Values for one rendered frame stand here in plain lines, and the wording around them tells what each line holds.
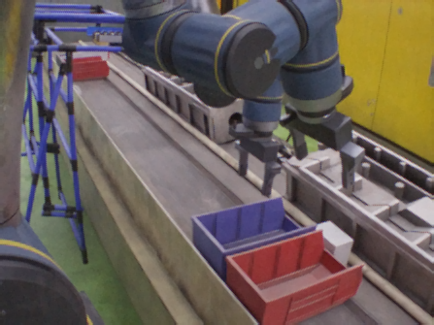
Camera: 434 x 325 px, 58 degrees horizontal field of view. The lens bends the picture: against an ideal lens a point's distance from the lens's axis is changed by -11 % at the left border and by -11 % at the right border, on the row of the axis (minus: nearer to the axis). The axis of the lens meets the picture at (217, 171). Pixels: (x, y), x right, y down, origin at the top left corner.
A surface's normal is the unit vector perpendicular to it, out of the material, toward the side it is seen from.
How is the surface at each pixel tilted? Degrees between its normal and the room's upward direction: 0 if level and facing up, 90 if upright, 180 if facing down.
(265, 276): 88
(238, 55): 88
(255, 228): 88
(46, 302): 86
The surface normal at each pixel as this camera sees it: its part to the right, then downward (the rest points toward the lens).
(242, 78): 0.58, 0.45
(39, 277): 0.85, -0.31
